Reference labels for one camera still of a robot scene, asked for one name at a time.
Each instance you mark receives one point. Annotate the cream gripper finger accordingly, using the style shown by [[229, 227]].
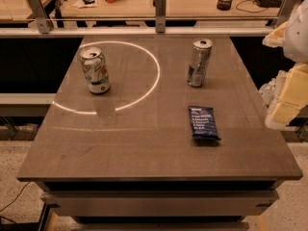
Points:
[[276, 37], [290, 96]]

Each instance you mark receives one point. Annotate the silver blue redbull can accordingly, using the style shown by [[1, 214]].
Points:
[[201, 53]]

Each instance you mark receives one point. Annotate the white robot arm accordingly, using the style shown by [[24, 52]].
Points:
[[295, 46]]

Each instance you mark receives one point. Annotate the blue rxbar blueberry wrapper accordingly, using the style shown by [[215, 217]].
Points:
[[203, 123]]

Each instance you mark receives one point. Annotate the green white soda can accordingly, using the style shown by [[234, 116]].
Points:
[[95, 69]]

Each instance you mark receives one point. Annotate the clear sanitizer bottle left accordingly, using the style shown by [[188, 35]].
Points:
[[267, 91]]

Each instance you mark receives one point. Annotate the black mesh pen cup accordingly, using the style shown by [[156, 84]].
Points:
[[224, 5]]

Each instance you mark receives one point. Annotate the right metal bracket post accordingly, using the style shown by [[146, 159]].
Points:
[[284, 12]]

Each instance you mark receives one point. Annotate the metal bracket post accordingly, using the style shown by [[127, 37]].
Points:
[[284, 12], [160, 15], [45, 25]]

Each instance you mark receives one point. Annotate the middle metal bracket post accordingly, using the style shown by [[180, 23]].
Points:
[[160, 15]]

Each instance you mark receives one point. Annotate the left metal bracket post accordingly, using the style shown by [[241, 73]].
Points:
[[45, 25]]

